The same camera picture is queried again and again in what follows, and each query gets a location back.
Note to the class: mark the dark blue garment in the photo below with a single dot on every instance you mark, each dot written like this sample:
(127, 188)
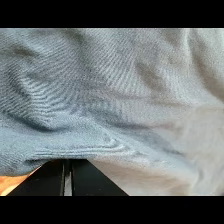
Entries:
(100, 93)

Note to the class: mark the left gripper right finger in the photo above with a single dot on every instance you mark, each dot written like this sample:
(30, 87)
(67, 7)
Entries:
(93, 181)

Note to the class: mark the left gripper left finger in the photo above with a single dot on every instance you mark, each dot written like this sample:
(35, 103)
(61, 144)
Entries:
(45, 181)

